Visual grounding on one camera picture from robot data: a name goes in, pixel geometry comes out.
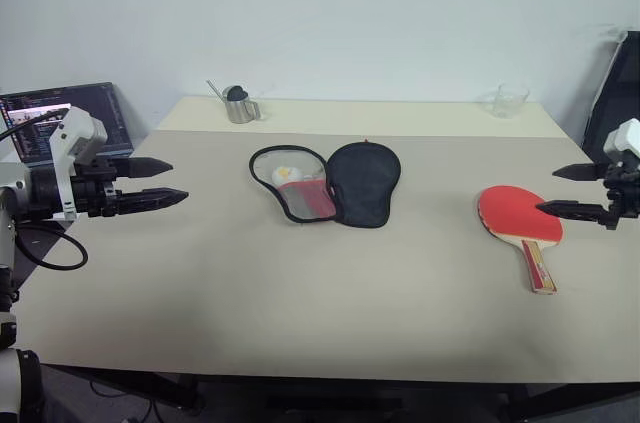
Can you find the black lump in cup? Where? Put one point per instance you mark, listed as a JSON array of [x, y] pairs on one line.
[[236, 92]]

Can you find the black table frame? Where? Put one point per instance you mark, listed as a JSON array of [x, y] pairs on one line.
[[175, 385]]

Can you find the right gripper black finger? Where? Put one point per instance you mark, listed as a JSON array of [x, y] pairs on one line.
[[575, 209], [585, 172]]

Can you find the clear glass cup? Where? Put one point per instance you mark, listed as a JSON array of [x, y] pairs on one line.
[[506, 102]]

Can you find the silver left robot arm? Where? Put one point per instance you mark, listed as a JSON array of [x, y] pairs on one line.
[[15, 193]]

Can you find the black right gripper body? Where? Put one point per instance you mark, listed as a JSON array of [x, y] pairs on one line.
[[625, 198]]

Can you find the grey open laptop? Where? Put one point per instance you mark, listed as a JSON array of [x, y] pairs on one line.
[[115, 118]]

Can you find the white ping pong ball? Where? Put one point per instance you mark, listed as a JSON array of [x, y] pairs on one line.
[[285, 173]]

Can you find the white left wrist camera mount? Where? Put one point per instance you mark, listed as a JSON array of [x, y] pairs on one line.
[[75, 130]]

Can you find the thin metal straw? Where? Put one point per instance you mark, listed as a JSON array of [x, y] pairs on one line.
[[216, 89]]

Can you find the red table tennis paddle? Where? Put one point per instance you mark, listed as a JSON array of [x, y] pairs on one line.
[[510, 210]]

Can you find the black panel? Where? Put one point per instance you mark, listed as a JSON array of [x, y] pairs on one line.
[[617, 93]]

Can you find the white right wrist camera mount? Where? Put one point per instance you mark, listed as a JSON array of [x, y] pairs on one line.
[[622, 143]]

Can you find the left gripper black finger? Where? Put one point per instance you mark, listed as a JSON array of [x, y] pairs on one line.
[[145, 168], [155, 198]]

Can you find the beige table cover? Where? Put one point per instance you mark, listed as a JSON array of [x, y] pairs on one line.
[[300, 293]]

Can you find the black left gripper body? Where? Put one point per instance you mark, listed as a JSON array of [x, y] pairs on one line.
[[97, 193]]

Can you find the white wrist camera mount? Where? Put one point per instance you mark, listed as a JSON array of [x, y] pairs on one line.
[[75, 130], [622, 143]]

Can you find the black red paddle case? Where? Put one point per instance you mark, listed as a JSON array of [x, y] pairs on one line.
[[365, 183]]

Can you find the stainless steel cup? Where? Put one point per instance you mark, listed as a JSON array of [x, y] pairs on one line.
[[241, 110]]

